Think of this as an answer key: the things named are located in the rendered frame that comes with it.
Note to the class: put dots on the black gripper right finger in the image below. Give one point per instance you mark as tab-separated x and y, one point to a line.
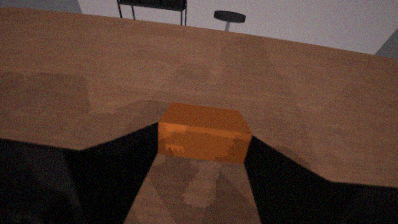
287	193

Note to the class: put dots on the orange block with dark blue square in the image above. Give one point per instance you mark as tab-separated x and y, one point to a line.
205	133

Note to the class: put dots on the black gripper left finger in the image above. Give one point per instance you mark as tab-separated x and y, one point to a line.
100	182

